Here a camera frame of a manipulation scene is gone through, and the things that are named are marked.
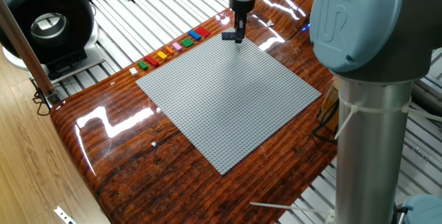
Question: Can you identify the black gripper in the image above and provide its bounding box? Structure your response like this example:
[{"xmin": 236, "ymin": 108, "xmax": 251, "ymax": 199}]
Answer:
[{"xmin": 229, "ymin": 0, "xmax": 257, "ymax": 44}]

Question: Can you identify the black Lego plate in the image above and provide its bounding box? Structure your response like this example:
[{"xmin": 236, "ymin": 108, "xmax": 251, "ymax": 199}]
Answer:
[{"xmin": 221, "ymin": 31, "xmax": 244, "ymax": 43}]

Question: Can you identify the wide red Lego plate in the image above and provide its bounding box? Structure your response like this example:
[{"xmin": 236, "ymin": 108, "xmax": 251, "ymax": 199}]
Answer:
[{"xmin": 193, "ymin": 26, "xmax": 212, "ymax": 39}]

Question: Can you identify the grey Lego baseplate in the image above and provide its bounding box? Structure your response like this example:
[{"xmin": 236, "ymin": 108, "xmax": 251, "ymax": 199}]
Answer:
[{"xmin": 135, "ymin": 26, "xmax": 322, "ymax": 176}]

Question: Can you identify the long red Lego plate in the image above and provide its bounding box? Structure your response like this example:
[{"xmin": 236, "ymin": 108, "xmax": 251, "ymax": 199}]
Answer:
[{"xmin": 144, "ymin": 55, "xmax": 160, "ymax": 68}]

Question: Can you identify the taped cardboard box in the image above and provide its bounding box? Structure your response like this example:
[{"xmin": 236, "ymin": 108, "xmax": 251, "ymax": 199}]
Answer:
[{"xmin": 317, "ymin": 84, "xmax": 340, "ymax": 133}]

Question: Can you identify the looped white zip tie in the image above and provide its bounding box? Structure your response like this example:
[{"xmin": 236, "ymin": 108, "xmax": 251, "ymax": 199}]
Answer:
[{"xmin": 334, "ymin": 94, "xmax": 442, "ymax": 140}]

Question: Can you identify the black coiled cable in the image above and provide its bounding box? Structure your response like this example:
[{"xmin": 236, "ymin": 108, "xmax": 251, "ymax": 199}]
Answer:
[{"xmin": 311, "ymin": 100, "xmax": 340, "ymax": 145}]

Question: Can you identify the thin black cable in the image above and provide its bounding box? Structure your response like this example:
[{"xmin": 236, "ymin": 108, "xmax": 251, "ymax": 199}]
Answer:
[{"xmin": 32, "ymin": 78, "xmax": 52, "ymax": 117}]

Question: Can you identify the slanted metal frame beam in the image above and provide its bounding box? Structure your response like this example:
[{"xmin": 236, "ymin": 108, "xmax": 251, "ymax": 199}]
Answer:
[{"xmin": 0, "ymin": 0, "xmax": 59, "ymax": 107}]

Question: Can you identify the black ring-shaped device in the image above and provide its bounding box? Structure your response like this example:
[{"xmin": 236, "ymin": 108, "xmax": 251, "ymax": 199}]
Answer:
[{"xmin": 0, "ymin": 0, "xmax": 104, "ymax": 80}]

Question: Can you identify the white metal bracket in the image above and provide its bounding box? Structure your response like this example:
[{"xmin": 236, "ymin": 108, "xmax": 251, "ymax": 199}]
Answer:
[{"xmin": 53, "ymin": 205, "xmax": 79, "ymax": 224}]

